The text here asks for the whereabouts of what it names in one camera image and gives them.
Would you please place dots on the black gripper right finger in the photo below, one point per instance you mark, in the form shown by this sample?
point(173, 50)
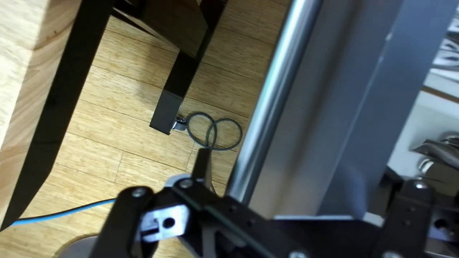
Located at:
point(417, 221)

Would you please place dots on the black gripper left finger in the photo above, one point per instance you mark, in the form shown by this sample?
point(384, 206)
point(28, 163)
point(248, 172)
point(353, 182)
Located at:
point(188, 209)

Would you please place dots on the dark grey kitchen drawer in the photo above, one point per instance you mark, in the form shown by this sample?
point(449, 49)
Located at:
point(357, 80)

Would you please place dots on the steel drawer handle bar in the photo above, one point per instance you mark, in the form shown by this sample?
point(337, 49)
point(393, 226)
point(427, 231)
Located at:
point(294, 34)

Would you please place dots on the black cart leg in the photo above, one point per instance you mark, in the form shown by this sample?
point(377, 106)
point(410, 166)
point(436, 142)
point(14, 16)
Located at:
point(188, 24)

